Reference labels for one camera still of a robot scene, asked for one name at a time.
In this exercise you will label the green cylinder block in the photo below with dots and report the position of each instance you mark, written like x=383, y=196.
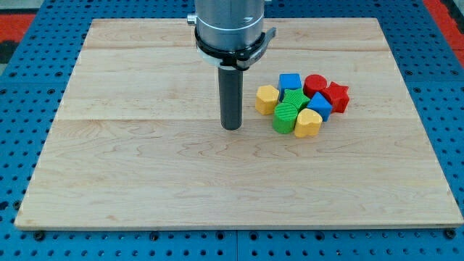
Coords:
x=284, y=118

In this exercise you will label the blue triangle block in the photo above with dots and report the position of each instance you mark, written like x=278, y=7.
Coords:
x=321, y=105

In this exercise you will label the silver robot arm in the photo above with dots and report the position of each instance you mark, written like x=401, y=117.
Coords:
x=228, y=25

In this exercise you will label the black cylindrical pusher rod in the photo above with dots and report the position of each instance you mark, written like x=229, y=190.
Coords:
x=230, y=83

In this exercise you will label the yellow hexagon block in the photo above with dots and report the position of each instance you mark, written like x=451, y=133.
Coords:
x=266, y=99

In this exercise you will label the wooden board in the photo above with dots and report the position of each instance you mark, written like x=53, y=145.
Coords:
x=137, y=144

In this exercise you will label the yellow heart block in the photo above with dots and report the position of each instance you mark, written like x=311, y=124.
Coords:
x=308, y=123

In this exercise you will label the green star block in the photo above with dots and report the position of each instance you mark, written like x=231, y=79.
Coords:
x=297, y=98

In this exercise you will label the blue cube block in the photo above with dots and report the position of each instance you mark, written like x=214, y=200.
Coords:
x=291, y=81

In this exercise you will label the red cylinder block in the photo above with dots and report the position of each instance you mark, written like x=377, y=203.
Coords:
x=314, y=83

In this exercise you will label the red star block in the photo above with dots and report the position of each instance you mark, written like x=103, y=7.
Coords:
x=337, y=95

